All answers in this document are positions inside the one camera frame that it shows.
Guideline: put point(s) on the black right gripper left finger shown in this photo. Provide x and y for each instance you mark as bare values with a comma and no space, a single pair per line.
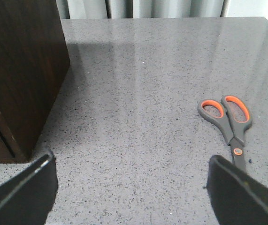
27,198

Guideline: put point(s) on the grey orange scissors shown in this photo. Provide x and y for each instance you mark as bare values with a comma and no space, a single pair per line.
232,129

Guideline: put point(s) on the dark wooden drawer cabinet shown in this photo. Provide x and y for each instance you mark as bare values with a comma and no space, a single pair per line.
34,61

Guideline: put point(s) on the white pleated curtain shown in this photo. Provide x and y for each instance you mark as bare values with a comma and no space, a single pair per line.
116,9

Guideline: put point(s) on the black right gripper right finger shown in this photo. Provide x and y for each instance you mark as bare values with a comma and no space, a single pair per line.
236,198

